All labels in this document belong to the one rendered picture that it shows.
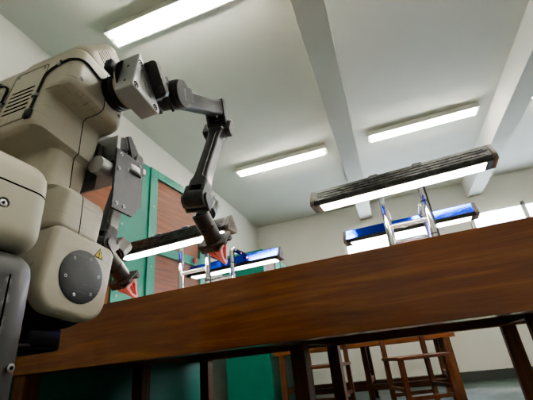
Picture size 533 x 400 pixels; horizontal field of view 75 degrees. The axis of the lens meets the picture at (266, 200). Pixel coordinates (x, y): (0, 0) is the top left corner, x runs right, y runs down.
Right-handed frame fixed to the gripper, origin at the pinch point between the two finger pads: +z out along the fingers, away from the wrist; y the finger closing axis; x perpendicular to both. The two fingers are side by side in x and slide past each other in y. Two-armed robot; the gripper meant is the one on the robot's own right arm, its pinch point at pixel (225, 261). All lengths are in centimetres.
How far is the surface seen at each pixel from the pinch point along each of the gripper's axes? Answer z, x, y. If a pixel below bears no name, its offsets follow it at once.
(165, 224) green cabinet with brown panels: 18, -90, 87
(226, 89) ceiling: -37, -249, 69
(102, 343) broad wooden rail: 3.9, 25.9, 37.5
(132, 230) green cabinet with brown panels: 5, -61, 86
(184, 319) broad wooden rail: 1.8, 23.1, 6.4
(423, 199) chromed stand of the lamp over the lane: 14, -36, -67
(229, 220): -1.6, -27.9, 7.1
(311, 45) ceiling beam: -46, -207, -26
